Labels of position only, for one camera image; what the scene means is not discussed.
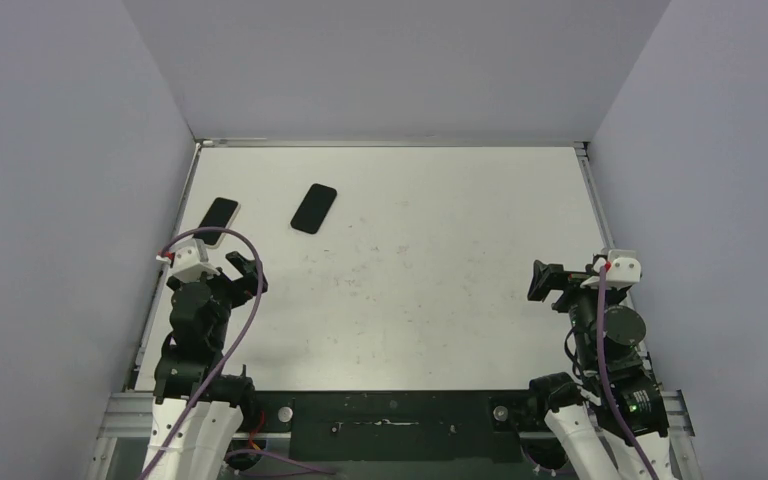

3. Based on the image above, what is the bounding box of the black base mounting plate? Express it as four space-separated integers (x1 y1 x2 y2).
240 390 567 467

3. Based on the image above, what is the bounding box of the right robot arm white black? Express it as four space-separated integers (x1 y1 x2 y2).
525 250 675 479

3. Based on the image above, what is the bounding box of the black phone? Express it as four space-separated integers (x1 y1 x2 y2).
290 183 337 235
194 197 239 246

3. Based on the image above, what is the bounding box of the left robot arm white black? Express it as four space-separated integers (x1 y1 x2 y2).
140 247 265 479

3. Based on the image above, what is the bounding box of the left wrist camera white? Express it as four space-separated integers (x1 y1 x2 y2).
155 238 219 283

